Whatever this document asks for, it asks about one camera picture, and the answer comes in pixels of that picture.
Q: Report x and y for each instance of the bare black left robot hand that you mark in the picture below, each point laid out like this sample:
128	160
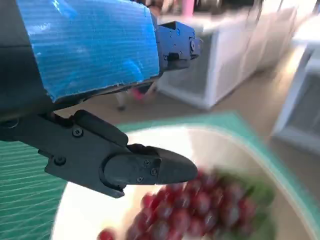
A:
82	50

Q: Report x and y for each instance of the red toy grape bunch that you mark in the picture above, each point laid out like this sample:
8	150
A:
200	207

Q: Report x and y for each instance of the white square plate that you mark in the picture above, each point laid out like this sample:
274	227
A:
100	212

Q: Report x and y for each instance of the white chair leg with caster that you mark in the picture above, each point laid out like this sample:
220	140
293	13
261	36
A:
121	101

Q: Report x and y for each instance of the pink and black object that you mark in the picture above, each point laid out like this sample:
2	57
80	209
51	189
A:
138	93

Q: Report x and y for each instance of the white glass-door cabinet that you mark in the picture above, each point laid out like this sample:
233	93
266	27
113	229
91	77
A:
225	62

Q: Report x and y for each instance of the green cutting mat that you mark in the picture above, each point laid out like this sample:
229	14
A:
22	195

